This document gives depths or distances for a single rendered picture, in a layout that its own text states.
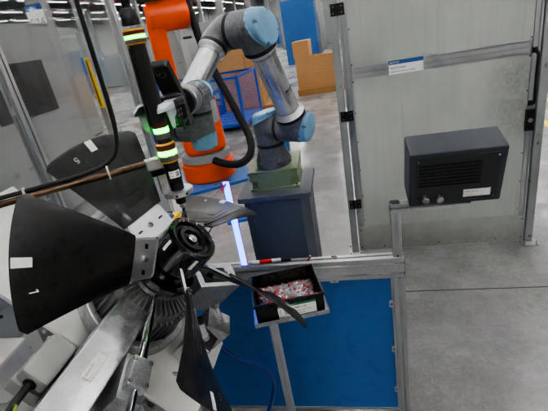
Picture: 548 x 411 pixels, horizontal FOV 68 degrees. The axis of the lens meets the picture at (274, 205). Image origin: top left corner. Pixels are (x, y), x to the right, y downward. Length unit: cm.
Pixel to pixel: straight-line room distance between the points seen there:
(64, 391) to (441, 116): 246
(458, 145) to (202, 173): 395
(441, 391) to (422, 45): 186
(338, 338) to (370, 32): 177
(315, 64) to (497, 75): 763
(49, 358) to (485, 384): 183
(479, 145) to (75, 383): 110
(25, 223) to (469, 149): 106
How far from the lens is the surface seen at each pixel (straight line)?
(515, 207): 313
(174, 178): 97
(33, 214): 79
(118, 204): 100
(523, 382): 226
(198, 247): 91
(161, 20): 492
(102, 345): 88
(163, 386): 105
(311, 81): 1019
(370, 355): 170
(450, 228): 308
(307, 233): 172
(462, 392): 217
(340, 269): 143
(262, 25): 136
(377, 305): 154
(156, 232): 98
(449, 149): 123
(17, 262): 77
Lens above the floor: 162
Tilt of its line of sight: 23 degrees down
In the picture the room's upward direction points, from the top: 10 degrees counter-clockwise
